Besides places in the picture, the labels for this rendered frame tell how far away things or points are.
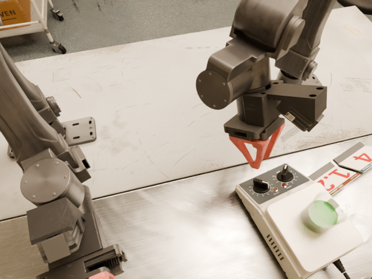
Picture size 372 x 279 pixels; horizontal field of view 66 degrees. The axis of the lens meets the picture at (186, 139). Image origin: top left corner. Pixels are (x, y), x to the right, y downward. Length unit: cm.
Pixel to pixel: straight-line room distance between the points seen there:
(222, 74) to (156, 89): 43
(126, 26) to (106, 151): 199
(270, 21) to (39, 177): 34
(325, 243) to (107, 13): 254
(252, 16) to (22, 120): 32
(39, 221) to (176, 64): 61
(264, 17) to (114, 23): 230
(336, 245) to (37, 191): 45
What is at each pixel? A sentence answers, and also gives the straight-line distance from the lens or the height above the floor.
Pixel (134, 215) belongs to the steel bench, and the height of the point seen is 90.
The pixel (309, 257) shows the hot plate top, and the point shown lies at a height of 99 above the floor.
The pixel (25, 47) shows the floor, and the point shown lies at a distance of 266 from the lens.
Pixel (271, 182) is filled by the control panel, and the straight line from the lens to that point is 60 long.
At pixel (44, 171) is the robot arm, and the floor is 117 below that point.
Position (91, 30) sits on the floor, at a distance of 262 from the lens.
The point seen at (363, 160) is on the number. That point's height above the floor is 93.
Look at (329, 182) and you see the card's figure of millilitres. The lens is 67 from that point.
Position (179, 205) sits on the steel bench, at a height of 90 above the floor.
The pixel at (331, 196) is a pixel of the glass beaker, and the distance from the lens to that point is 51.
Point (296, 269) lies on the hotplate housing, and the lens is 54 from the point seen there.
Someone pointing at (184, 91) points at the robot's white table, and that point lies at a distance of 77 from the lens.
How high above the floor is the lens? 147
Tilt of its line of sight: 57 degrees down
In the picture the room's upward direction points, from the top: 1 degrees counter-clockwise
